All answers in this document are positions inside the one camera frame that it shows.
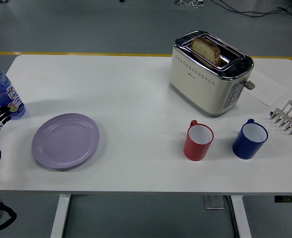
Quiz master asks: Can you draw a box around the purple round plate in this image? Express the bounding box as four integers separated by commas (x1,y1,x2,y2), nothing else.
31,113,101,171

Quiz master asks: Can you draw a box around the clear water bottle blue label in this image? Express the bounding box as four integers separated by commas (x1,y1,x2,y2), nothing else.
0,59,27,121

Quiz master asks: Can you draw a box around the red mug white inside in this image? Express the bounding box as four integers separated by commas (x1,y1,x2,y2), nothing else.
183,119,214,162

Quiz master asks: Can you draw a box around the cream chrome toaster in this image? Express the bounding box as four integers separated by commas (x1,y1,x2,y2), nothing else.
169,30,256,119

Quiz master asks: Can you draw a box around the bread slice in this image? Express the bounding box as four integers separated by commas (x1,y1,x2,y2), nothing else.
190,37,221,66

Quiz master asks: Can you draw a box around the blue mug white inside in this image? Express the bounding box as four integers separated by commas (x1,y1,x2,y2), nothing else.
232,119,269,160

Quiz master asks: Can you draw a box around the white paper sheet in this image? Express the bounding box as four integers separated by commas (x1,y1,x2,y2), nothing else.
243,68,289,107

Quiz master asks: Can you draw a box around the silver metal toast rack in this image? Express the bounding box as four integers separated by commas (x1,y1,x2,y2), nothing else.
269,100,292,136

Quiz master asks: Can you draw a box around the black table control panel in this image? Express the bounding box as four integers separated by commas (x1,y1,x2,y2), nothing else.
274,195,292,203

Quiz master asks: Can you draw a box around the grey bracket under table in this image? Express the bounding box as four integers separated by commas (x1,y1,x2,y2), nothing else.
204,195,226,210

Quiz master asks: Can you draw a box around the grey cable under table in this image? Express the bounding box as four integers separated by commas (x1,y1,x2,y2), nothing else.
222,195,238,238

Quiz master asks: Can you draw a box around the black floor cable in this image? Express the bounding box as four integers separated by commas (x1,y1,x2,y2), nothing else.
211,0,292,19

